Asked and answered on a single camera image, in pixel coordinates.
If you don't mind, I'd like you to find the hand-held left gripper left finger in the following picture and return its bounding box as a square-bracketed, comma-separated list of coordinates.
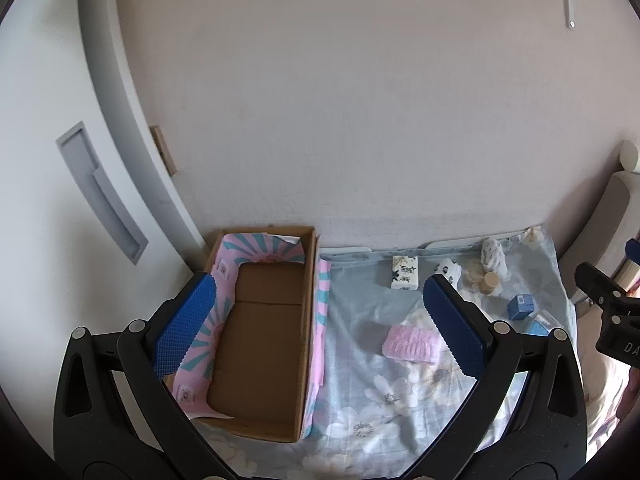
[53, 271, 236, 480]

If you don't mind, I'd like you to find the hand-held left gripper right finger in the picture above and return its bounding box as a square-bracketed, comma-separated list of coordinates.
[402, 274, 587, 480]

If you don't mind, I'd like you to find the pink fuzzy cloth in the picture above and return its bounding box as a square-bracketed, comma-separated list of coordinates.
[382, 323, 446, 366]

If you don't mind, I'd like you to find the white black patterned sock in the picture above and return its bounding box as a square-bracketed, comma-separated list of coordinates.
[432, 258, 462, 286]

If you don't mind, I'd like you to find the light blue white carton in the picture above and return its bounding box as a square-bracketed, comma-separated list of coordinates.
[524, 310, 560, 337]

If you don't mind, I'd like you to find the white floral tissue pack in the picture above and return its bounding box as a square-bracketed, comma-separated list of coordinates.
[391, 255, 420, 291]

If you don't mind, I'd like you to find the brown cardboard box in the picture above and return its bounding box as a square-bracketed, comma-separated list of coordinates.
[165, 226, 331, 443]

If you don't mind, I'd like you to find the pink teal paper lining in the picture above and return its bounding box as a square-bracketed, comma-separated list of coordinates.
[172, 230, 333, 420]

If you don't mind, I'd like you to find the beige padded headboard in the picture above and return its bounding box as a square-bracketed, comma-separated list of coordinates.
[559, 141, 640, 307]

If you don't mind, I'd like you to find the small dark blue box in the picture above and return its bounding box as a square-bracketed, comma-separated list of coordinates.
[507, 294, 535, 322]

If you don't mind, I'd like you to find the white dotted rolled sock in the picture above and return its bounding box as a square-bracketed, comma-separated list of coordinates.
[481, 237, 510, 281]

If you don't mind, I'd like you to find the floral bed sheet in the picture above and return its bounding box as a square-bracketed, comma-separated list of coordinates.
[200, 222, 581, 476]

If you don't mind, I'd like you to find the white sliding door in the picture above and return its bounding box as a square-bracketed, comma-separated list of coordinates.
[0, 0, 198, 461]

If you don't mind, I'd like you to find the grey recessed door handle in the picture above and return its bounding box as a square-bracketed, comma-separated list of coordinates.
[56, 121, 149, 264]

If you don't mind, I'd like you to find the white door frame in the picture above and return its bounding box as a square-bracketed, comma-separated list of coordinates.
[76, 0, 213, 273]

